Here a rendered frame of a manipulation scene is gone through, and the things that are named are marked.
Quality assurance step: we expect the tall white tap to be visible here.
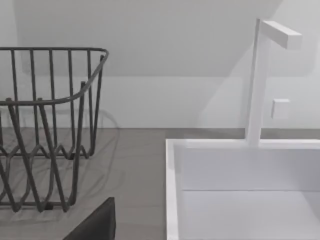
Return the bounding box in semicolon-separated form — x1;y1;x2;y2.
245;18;303;149

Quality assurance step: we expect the small white square knob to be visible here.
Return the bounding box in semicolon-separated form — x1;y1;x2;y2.
270;98;291;120

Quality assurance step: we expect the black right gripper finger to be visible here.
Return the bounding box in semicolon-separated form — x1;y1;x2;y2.
62;196;116;240

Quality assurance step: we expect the grey wire dish rack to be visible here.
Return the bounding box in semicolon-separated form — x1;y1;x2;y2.
0;47;110;213

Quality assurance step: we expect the white sink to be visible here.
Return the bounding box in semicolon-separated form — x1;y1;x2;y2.
165;138;320;240

